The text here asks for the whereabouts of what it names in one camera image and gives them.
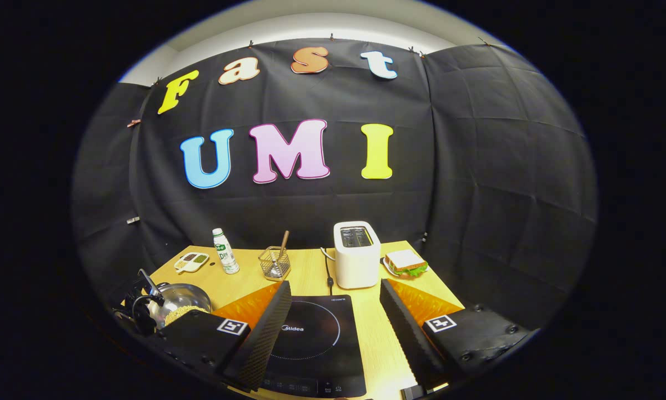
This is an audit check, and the black induction cooktop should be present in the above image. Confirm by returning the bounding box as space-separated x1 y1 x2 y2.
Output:
258 294 367 399

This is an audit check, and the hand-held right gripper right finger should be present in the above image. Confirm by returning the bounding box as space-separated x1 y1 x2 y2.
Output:
379 279 536 393

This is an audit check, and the pile of soybeans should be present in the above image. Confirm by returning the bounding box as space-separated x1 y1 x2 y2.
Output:
165 305 209 327

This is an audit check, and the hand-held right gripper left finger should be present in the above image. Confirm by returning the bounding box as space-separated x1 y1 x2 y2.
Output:
155 281 293 393

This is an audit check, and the sandwich with lettuce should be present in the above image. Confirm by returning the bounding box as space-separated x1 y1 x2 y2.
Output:
385 249 429 278

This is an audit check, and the black backdrop cloth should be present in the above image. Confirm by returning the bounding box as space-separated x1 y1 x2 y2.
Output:
72 38 597 334

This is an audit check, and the white bottle with green label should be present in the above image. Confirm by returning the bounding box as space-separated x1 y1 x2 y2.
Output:
212 228 240 275

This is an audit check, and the white divided dish of beans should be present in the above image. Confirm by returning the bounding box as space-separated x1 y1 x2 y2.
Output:
174 252 209 274

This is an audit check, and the white toaster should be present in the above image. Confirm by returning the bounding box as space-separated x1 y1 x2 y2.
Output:
333 221 382 289

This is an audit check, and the steel pot with black handle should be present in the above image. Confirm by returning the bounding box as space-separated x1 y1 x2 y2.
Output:
124 282 214 335

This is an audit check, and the wooden handled spoon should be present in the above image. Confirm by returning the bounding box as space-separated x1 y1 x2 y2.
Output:
270 231 290 277

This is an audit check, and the metal wire utensil holder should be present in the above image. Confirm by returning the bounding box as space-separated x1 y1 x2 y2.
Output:
258 246 292 281

